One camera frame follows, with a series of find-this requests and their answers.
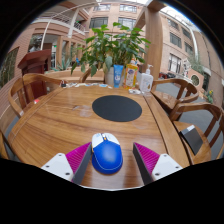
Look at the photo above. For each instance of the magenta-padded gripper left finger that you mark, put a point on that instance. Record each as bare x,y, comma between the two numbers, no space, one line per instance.
58,165

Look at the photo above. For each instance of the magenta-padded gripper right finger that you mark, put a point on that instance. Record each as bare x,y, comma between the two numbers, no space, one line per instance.
165,165

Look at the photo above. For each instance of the blue and white computer mouse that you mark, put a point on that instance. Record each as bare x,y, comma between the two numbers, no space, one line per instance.
106,156

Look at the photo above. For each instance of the round black mouse pad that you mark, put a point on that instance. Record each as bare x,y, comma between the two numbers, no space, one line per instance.
116,108

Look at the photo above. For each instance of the black box with white edge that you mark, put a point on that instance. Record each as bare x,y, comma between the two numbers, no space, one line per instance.
191,140

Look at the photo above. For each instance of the wooden armchair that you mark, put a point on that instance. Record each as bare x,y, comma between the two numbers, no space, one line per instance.
196,107
3,146
86,74
166,98
30,79

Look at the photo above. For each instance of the red and white packet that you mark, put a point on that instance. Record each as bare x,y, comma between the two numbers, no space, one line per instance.
36,101

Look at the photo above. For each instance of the small clear plastic packet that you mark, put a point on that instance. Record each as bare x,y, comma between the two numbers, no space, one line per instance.
134,91

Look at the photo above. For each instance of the bunch of keys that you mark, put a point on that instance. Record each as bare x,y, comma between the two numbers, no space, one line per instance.
63,84

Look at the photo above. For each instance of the yellow flowering plant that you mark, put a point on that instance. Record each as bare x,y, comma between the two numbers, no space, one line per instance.
209,96

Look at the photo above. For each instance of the small printed sticker card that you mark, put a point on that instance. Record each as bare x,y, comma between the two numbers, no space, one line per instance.
92,85
81,85
103,85

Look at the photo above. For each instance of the white pump bottle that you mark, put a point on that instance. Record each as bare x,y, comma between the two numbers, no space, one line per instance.
146,81

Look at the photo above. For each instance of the yellow dish soap bottle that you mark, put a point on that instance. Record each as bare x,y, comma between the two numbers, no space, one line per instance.
130,76

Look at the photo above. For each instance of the white statue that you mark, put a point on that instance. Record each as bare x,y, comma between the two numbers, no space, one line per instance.
187,68

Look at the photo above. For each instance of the spiky agave plant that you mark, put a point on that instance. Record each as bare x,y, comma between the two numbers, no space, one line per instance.
62,65

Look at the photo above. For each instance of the blue squeeze tube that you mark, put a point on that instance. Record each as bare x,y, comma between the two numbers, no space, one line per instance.
118,76

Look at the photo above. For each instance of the dark red wooden lectern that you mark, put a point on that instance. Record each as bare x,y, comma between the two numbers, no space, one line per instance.
35,60

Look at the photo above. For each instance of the green plant in white pot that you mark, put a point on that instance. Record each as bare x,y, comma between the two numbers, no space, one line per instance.
110,46

